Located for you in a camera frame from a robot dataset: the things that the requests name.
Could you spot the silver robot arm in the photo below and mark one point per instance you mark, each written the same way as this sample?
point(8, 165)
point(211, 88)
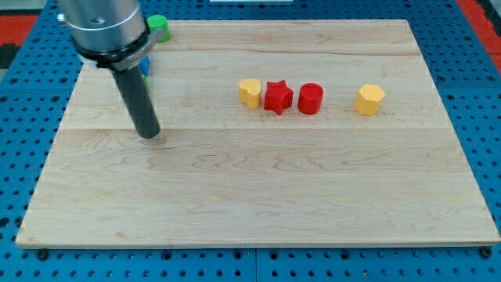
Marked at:
point(110, 34)

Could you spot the yellow heart block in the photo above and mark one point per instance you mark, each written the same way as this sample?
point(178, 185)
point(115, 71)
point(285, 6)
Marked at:
point(250, 92)

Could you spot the red star block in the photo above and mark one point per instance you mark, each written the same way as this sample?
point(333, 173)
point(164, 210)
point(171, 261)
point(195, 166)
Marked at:
point(278, 96)

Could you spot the wooden board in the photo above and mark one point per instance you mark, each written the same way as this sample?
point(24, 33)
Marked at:
point(222, 175)

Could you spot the red cylinder block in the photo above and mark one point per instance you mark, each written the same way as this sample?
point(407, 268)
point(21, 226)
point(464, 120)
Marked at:
point(310, 98)

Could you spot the small green block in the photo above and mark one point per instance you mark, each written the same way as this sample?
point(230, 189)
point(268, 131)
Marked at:
point(147, 84)

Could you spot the yellow hexagon block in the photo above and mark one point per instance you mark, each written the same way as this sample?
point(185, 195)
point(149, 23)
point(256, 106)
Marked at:
point(369, 99)

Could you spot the blue block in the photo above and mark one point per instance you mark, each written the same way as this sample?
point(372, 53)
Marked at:
point(144, 66)

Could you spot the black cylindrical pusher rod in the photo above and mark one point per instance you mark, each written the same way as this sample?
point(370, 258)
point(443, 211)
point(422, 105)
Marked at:
point(135, 95)

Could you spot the green cylinder block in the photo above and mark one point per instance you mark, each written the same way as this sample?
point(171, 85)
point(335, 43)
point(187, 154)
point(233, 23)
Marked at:
point(159, 23)

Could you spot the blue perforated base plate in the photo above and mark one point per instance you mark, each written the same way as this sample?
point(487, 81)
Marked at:
point(37, 87)

